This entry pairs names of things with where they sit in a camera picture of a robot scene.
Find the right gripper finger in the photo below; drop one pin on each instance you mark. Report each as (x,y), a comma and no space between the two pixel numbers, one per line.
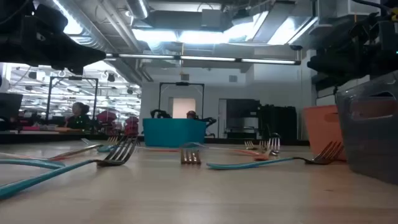
(339,63)
(332,81)

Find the black aluminium table frame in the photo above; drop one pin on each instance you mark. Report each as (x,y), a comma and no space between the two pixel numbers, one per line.
(62,137)

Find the grey wall vent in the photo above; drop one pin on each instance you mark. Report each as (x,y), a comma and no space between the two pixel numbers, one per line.
(233,78)

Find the black background robot arm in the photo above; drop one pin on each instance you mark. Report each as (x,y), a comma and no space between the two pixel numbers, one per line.
(210,119)
(166,115)

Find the orange plastic bin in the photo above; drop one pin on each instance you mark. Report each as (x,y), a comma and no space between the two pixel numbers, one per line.
(320,130)

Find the silver round ventilation duct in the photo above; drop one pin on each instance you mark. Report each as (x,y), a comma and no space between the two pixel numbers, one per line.
(105,25)

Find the teal plastic bin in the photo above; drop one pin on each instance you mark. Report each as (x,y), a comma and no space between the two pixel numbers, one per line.
(174,132)

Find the red chair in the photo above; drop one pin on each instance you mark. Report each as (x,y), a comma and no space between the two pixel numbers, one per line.
(132,126)
(106,116)

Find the black cabinet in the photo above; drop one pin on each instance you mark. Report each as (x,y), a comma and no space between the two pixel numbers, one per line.
(278,123)

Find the grey plastic bin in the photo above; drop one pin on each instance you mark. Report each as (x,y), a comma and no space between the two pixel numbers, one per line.
(367,140)

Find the black monitor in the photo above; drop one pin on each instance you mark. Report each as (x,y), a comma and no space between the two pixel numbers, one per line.
(9,105)

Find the gold fork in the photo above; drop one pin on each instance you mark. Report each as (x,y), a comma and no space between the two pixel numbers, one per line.
(264,145)
(190,158)
(81,151)
(249,145)

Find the black gantry frame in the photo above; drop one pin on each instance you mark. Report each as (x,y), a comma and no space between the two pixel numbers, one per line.
(49,99)
(182,83)

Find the person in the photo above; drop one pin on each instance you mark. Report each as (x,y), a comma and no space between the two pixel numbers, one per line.
(191,115)
(79,119)

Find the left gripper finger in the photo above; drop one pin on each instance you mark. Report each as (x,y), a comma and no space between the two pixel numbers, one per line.
(77,48)
(82,61)

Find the black dome camera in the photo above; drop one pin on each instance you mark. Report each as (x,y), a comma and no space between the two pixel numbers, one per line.
(296,47)

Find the dark shelf unit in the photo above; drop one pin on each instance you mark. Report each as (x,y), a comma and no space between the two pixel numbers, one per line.
(242,109)

